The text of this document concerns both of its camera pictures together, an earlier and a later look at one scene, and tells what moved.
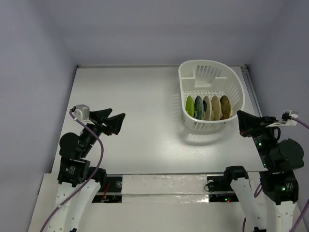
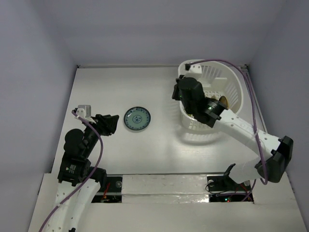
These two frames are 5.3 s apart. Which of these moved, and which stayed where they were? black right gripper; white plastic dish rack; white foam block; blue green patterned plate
Moved: black right gripper; blue green patterned plate
Stayed: white foam block; white plastic dish rack
